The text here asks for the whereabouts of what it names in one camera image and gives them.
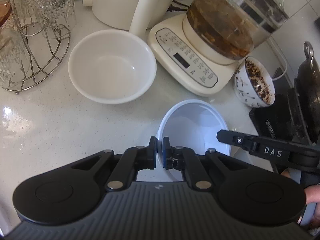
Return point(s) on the cream kettle base with buttons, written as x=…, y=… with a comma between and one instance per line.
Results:
x=186, y=57

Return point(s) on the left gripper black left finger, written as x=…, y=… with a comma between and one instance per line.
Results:
x=120, y=170

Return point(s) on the black wok on stove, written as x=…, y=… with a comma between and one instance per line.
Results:
x=308, y=79

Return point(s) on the wire rack with glassware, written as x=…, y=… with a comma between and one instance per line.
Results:
x=35, y=38

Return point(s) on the white rice cooker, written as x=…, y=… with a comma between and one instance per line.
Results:
x=119, y=13

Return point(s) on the white ceramic bowl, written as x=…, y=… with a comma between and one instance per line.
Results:
x=112, y=67

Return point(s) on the translucent plastic bowl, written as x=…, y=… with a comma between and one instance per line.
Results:
x=190, y=123

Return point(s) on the black gas stove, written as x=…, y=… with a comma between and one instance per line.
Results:
x=286, y=119

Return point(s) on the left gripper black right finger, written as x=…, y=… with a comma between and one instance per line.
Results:
x=200, y=172

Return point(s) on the patterned bowl with tea leaves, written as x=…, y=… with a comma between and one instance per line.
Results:
x=253, y=85

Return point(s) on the glass tea kettle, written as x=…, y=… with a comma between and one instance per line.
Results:
x=234, y=28

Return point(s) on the person's left hand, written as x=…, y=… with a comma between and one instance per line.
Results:
x=313, y=196

